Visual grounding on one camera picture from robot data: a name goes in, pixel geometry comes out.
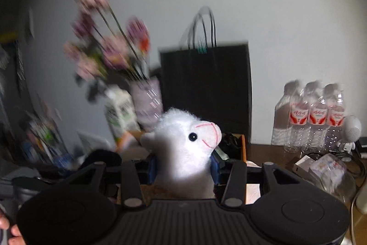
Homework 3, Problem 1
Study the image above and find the white plush alpaca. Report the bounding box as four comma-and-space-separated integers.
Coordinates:
140, 108, 222, 200

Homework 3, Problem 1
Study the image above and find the wooden desktop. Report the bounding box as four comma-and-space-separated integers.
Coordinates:
247, 142, 367, 245

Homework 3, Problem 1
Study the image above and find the black cloth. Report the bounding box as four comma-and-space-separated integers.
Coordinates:
77, 149, 122, 174

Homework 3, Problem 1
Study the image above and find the purple glass vase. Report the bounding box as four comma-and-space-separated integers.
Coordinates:
130, 77, 164, 132

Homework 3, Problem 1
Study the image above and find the cream cylinder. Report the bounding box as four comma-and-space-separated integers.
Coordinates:
351, 185, 367, 215

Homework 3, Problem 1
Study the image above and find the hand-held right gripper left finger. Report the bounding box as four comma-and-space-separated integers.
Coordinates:
59, 155, 157, 211

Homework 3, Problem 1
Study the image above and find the black power adapter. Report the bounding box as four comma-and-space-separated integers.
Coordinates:
356, 137, 367, 158

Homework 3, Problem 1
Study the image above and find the metal storage rack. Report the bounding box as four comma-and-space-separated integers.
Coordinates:
0, 33, 75, 171

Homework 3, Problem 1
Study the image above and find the person's left hand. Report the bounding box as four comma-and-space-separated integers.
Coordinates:
0, 215, 23, 245

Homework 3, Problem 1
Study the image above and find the black cable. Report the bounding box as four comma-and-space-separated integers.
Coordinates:
298, 147, 367, 179

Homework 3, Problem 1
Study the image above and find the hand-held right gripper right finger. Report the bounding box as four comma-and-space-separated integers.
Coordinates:
211, 153, 304, 208

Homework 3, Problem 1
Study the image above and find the small white box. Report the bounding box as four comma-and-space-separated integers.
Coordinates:
292, 155, 316, 175

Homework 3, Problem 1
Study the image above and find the white round speaker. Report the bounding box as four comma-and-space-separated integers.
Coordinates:
338, 115, 362, 152

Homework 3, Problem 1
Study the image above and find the white milk carton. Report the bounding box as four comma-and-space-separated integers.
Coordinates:
104, 87, 141, 145

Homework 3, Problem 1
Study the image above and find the black paper bag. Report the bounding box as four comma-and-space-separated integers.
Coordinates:
159, 5, 253, 144

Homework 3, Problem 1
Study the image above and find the pink flower bouquet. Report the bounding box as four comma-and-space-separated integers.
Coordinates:
64, 0, 151, 102

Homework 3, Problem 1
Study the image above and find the pack of water bottles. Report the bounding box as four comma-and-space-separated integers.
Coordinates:
271, 80, 346, 154

